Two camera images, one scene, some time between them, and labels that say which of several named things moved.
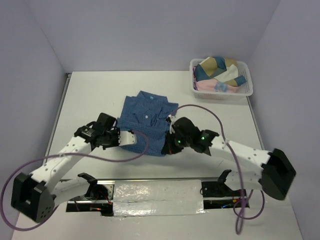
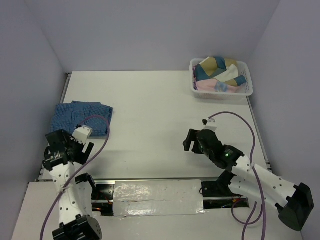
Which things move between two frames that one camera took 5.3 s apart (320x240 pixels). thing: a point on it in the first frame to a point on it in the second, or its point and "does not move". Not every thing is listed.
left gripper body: x=111 y=138 to x=77 y=148
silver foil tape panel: x=157 y=197 does not move
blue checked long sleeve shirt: x=149 y=114 to x=68 y=115
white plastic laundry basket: x=245 y=90 does not move
